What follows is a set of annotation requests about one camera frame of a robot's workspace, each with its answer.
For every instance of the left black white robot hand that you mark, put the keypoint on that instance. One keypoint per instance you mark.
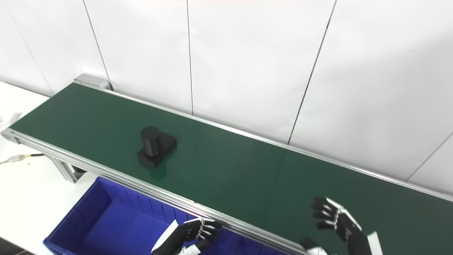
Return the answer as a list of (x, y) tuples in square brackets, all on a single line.
[(180, 237)]

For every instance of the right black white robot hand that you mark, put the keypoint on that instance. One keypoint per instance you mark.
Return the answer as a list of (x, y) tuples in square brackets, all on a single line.
[(350, 233)]

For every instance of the black cylinder-on-block part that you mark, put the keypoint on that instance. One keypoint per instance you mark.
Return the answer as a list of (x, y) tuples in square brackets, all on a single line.
[(154, 148)]

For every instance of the blue plastic bin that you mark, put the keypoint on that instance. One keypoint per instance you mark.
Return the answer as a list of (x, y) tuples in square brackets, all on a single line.
[(116, 226)]

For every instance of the aluminium conveyor support leg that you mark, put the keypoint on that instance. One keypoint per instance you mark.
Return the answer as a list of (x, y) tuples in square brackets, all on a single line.
[(65, 170)]

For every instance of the silver conveyor end housing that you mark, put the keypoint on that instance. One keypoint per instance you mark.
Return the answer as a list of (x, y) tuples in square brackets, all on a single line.
[(92, 81)]

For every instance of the green conveyor belt aluminium frame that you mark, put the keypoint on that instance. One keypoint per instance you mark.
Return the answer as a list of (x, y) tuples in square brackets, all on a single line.
[(247, 170)]

